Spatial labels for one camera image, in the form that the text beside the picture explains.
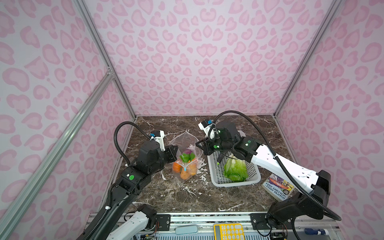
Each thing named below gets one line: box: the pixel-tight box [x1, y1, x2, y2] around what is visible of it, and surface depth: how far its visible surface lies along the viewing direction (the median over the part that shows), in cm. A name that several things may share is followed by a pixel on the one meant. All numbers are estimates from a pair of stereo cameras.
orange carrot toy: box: [179, 152, 196, 180], surface depth 72 cm
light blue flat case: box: [174, 225, 198, 235], surface depth 70 cm
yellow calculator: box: [213, 223, 245, 240], surface depth 71 cm
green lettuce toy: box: [223, 153, 248, 182], surface depth 84 cm
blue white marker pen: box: [304, 228, 329, 236], surface depth 70 cm
